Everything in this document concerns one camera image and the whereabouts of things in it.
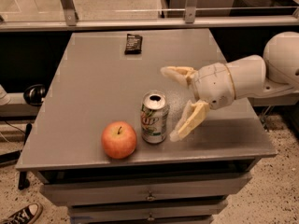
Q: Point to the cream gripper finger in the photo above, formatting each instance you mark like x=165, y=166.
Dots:
x=181, y=74
x=192, y=116

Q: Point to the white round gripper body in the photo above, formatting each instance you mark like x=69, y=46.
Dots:
x=212, y=84

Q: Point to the silver green 7up can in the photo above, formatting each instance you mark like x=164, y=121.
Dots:
x=153, y=117

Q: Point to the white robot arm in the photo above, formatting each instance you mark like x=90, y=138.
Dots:
x=273, y=74

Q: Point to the red yellow apple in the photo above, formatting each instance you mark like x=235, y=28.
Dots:
x=119, y=140

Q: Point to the black snack bar wrapper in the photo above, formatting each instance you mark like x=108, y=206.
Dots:
x=133, y=44

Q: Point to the top grey drawer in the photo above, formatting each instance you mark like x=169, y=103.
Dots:
x=146, y=189

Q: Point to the grey drawer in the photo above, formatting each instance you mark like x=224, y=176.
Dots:
x=148, y=212
x=146, y=189

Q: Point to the grey drawer cabinet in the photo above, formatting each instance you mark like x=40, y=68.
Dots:
x=97, y=83

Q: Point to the black round object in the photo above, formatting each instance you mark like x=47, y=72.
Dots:
x=34, y=95

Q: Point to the metal glass railing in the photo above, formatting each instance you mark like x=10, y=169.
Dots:
x=84, y=15

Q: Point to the black white sneaker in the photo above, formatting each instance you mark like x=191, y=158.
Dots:
x=28, y=215

